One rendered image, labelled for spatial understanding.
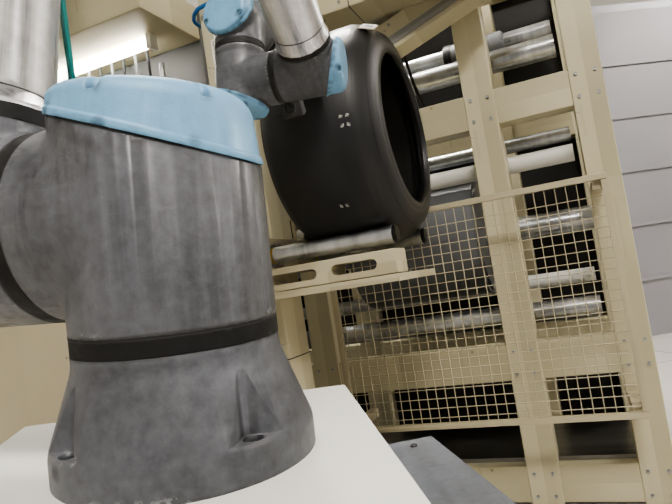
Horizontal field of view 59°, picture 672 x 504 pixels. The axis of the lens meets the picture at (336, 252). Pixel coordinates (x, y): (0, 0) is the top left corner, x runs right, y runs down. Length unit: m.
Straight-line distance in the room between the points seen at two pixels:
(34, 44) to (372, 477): 0.44
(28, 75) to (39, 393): 0.96
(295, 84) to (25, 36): 0.54
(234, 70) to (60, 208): 0.68
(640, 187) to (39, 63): 5.22
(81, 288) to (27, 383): 1.01
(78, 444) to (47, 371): 1.03
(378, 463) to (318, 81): 0.72
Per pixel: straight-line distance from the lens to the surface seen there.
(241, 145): 0.42
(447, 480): 0.61
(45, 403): 1.45
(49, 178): 0.43
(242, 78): 1.05
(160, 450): 0.39
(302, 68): 1.00
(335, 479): 0.39
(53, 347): 1.46
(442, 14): 2.02
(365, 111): 1.38
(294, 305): 1.70
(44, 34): 0.60
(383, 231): 1.43
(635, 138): 5.61
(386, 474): 0.39
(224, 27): 1.09
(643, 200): 5.54
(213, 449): 0.39
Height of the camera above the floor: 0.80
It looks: 3 degrees up
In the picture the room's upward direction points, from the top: 9 degrees counter-clockwise
